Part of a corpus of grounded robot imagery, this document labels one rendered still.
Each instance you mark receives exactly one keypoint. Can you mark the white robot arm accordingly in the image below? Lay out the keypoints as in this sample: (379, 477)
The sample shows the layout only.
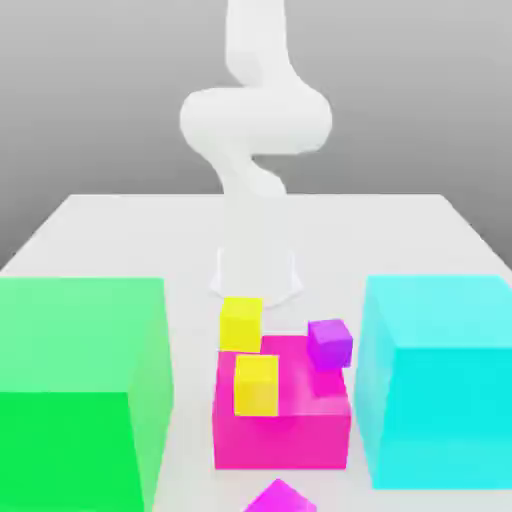
(256, 120)

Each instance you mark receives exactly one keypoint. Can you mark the small yellow cube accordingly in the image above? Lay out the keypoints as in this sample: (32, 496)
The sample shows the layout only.
(256, 386)
(240, 326)

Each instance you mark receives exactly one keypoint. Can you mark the small purple cube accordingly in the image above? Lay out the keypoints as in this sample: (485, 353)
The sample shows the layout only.
(330, 344)

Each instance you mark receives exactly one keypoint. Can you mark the small magenta cube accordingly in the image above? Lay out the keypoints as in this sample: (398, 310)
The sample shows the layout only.
(280, 500)

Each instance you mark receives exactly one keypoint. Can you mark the large pink box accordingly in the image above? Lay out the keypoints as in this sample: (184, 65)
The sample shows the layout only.
(280, 440)

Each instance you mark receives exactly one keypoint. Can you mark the large green box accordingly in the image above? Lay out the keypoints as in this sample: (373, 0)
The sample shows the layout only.
(72, 380)

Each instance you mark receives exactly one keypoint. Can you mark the large cyan box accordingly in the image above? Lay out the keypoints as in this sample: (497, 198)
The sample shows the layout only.
(440, 392)

